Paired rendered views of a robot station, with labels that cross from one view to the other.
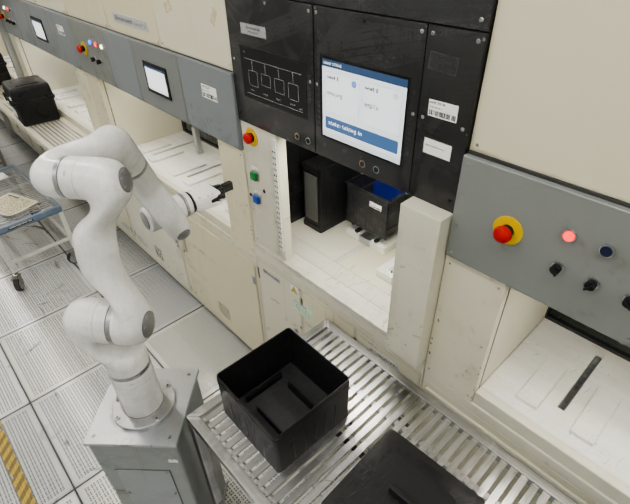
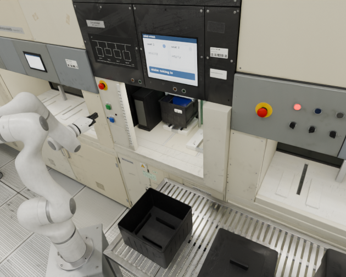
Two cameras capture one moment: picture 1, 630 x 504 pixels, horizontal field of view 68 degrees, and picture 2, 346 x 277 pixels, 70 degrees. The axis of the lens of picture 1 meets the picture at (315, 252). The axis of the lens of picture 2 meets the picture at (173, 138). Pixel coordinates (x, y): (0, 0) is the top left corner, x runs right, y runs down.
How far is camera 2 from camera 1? 0.16 m
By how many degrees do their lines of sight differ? 10
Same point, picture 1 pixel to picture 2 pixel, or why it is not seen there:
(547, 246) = (286, 114)
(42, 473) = not seen: outside the picture
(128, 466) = not seen: outside the picture
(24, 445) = not seen: outside the picture
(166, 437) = (94, 267)
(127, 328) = (61, 211)
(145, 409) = (78, 255)
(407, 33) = (193, 13)
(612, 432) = (324, 199)
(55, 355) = (1, 237)
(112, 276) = (45, 183)
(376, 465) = (218, 249)
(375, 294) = (189, 158)
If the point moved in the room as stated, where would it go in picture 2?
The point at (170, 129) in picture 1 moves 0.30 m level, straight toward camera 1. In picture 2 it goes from (43, 89) to (49, 99)
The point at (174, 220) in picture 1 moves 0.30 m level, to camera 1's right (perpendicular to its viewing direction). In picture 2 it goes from (71, 141) to (129, 128)
